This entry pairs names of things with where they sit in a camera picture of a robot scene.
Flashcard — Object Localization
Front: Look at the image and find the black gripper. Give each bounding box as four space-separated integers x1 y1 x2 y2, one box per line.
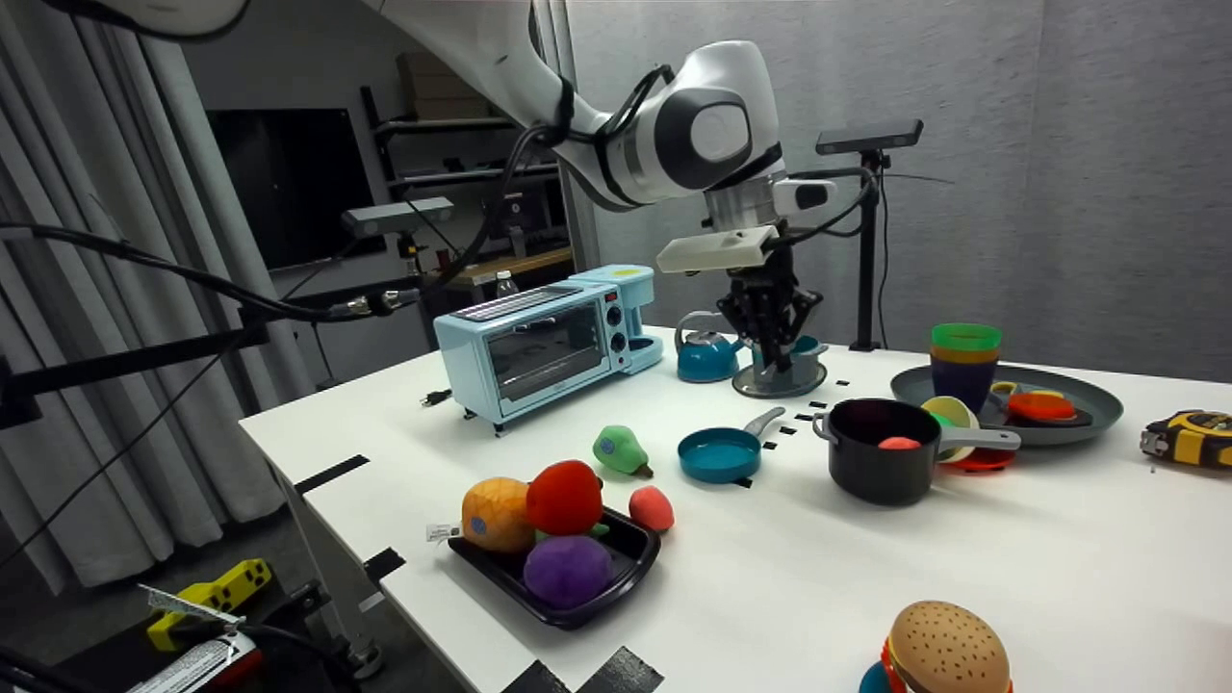
716 261 824 376

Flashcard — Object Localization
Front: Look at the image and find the teal toy frying pan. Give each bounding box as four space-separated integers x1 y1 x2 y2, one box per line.
675 404 788 489

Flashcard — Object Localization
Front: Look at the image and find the teal toy kettle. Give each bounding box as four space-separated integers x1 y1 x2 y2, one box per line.
675 307 753 384

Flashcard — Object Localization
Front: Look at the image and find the green plush fruit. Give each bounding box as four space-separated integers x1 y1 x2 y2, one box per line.
589 420 655 484

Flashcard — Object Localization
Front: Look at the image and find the yellow-green toy cup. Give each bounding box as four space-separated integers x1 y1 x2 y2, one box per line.
919 394 984 466

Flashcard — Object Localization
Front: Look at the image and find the purple plastic cup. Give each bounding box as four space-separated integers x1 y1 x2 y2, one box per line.
933 357 1001 416

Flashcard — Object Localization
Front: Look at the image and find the green plastic cup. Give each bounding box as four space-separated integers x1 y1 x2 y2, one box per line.
927 320 1006 357

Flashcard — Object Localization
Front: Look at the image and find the small red plush fruit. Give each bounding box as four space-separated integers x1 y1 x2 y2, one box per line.
626 481 676 540

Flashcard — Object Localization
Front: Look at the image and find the light blue toy oven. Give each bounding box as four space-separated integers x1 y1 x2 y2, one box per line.
430 261 666 434

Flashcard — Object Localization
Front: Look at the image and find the red plastic disc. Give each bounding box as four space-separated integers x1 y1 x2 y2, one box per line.
942 447 1020 479

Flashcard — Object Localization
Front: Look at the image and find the black plastic tray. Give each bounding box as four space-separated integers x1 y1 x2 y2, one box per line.
442 506 666 637

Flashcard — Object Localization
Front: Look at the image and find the red plush apple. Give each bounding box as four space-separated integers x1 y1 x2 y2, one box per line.
522 457 607 540

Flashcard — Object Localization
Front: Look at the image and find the orange toy food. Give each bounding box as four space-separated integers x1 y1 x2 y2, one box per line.
1006 388 1086 426

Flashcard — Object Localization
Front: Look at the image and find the purple plush fruit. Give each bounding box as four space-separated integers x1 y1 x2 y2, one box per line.
520 531 619 614

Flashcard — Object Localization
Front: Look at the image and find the grey backdrop curtain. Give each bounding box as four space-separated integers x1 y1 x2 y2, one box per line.
534 0 1232 384

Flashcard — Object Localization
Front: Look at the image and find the orange plush fruit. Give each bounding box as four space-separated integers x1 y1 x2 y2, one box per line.
459 472 540 557

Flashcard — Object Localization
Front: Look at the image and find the dark grey plate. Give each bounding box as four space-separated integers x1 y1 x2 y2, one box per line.
888 361 1127 452

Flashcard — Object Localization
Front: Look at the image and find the toy hamburger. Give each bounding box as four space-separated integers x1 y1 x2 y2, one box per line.
874 597 1016 693

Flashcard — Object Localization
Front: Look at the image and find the black tape strip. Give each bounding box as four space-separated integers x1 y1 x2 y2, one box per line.
499 657 572 693
361 547 408 589
289 452 375 497
572 644 671 693

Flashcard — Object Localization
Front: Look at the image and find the dark metal shelf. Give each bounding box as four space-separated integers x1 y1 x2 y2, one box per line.
358 81 572 261

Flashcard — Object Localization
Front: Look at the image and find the yellow black tape measure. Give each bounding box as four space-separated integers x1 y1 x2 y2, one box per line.
1141 407 1232 472

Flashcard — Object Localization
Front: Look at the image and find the yellow black hand tool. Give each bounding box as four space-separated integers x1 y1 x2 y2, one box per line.
143 555 279 656

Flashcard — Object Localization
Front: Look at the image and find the silver red tool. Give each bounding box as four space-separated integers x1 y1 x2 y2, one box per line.
146 629 264 693

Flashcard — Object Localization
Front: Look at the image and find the grey pleated curtain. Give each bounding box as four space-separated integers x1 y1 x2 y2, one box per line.
0 0 320 601

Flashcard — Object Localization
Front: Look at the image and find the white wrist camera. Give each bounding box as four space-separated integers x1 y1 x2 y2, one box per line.
655 223 787 277

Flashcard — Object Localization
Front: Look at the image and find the black camera stand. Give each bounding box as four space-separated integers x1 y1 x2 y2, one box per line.
848 148 893 353

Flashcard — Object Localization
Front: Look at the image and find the black pot grey handle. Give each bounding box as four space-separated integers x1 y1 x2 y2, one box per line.
810 395 1029 510

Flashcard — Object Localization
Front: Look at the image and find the black stereo camera bar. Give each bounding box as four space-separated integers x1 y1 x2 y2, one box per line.
814 117 927 157

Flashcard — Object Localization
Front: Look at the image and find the grey stereo camera bar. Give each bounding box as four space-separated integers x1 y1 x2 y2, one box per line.
344 194 459 238

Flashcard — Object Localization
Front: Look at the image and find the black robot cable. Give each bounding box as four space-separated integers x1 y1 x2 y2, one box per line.
0 72 572 329

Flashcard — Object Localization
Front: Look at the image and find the black metal frame bar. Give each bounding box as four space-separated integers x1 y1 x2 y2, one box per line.
0 270 427 433

